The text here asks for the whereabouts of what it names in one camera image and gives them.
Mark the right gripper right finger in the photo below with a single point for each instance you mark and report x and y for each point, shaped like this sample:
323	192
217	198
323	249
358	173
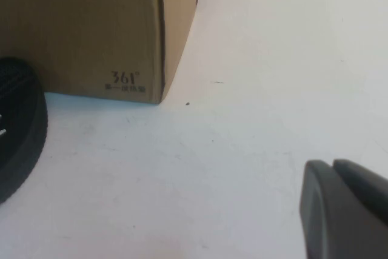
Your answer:
363	186

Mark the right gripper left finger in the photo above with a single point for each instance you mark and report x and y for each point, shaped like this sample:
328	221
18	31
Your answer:
333	216

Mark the black knit sneaker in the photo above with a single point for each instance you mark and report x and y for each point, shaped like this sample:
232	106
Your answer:
18	119

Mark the brown cardboard shoe box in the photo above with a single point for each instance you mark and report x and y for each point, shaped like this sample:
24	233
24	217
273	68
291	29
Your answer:
91	28

